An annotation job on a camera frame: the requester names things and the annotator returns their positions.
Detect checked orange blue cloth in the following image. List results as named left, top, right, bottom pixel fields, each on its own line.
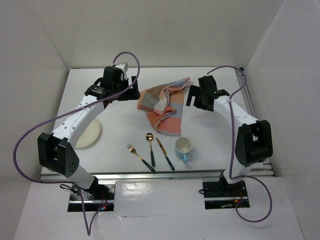
left=137, top=77, right=193, bottom=137

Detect gold spoon green handle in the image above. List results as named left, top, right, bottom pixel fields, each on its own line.
left=145, top=132, right=156, bottom=167

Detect light blue mug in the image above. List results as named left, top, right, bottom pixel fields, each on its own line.
left=174, top=137, right=193, bottom=163

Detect gold fork green handle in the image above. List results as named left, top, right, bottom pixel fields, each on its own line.
left=127, top=144, right=155, bottom=173

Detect cream round plate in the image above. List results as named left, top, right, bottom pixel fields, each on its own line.
left=75, top=118, right=101, bottom=149

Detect gold knife green handle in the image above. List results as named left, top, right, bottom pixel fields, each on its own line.
left=155, top=138, right=175, bottom=171

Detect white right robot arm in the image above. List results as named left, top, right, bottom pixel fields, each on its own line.
left=186, top=75, right=273, bottom=196

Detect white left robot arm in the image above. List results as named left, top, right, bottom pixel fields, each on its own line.
left=37, top=62, right=140, bottom=200

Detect aluminium front rail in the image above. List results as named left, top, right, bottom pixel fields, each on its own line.
left=40, top=169, right=275, bottom=181

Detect aluminium rail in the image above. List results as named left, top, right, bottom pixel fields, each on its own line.
left=40, top=169, right=275, bottom=181
left=229, top=68, right=273, bottom=179

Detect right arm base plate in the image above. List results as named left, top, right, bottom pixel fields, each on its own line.
left=198, top=181, right=250, bottom=210

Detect aluminium right side rail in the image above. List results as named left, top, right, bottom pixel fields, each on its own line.
left=229, top=68, right=273, bottom=179

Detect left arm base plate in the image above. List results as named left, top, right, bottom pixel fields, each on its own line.
left=66, top=183, right=116, bottom=213

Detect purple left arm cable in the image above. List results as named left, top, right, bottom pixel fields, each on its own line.
left=12, top=51, right=141, bottom=237

